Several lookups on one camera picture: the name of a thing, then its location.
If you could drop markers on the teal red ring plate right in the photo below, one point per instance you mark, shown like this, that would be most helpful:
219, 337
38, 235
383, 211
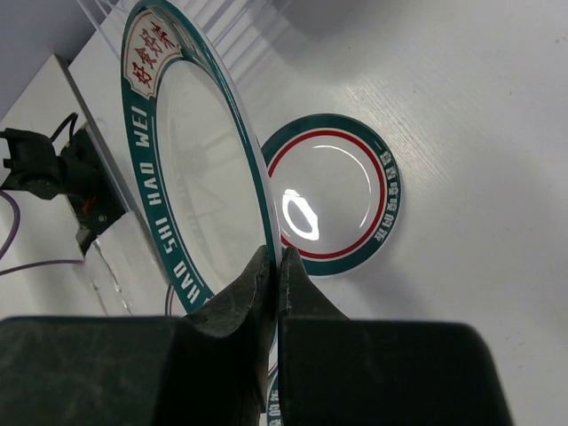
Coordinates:
272, 417

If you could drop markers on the teal red ring plate centre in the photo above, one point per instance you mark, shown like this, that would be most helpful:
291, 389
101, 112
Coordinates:
337, 188

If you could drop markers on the hao shi plate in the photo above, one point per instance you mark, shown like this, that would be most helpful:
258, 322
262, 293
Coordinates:
198, 165

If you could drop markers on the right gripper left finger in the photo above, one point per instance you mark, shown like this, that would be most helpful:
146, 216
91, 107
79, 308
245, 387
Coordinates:
208, 367

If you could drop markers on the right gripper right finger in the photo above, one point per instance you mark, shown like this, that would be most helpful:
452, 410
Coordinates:
339, 371

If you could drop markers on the wire dish rack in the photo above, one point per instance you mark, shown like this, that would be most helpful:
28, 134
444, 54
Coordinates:
242, 32

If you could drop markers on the teal red ring plate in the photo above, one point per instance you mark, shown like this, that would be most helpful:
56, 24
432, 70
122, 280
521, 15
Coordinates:
272, 417
337, 188

